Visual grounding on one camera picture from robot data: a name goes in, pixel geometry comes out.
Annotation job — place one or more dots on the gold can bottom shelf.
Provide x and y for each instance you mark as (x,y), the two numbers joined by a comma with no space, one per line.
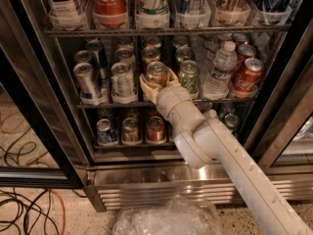
(130,131)

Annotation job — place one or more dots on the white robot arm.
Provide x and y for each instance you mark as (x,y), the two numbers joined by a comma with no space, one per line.
(201,139)

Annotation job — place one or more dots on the clear water bottle middle shelf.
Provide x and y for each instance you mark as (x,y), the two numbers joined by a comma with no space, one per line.
(215,86)

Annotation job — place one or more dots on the dark blue can middle shelf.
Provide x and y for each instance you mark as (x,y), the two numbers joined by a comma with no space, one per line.
(97,48)

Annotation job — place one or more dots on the silver blue can front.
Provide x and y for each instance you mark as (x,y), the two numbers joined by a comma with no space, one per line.
(91,92)

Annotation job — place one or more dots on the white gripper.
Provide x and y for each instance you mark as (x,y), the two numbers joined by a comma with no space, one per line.
(170,99)

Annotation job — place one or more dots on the orange red can bottom shelf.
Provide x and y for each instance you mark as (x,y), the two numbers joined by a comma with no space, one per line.
(155,130)

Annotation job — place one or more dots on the silver can behind left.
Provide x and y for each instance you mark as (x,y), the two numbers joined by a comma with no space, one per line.
(84,56)

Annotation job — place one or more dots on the green can shelf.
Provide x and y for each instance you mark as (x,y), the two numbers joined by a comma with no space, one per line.
(232,122)
(183,53)

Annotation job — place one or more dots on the white silver can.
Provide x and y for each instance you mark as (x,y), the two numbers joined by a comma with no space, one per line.
(123,85)
(125,55)

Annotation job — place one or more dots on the red cola can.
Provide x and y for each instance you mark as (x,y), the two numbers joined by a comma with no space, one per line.
(244,51)
(247,77)

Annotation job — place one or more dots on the green can bottom shelf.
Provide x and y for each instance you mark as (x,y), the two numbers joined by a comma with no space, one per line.
(232,122)

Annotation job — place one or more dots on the clear plastic bag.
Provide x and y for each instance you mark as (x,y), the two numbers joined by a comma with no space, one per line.
(179,216)

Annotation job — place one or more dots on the red cola can front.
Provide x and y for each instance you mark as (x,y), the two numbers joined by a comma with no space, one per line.
(247,77)

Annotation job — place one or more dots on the white silver can front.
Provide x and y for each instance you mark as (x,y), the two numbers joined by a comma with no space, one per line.
(123,85)

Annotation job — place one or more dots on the stainless steel glass-door fridge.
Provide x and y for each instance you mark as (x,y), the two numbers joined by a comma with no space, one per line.
(38,53)

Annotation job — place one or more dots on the white green bottle top shelf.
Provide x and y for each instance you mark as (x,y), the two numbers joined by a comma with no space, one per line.
(152,13)

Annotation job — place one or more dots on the blue can bottom shelf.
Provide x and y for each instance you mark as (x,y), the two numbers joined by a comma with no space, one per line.
(106,134)

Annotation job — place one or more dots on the green soda can front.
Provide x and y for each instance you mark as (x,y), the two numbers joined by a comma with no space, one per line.
(188,77)

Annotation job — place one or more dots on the red cola bottle top shelf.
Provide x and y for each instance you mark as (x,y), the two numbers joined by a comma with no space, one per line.
(110,12)

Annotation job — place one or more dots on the orange gold soda can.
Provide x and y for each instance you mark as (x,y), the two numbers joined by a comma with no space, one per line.
(157,73)

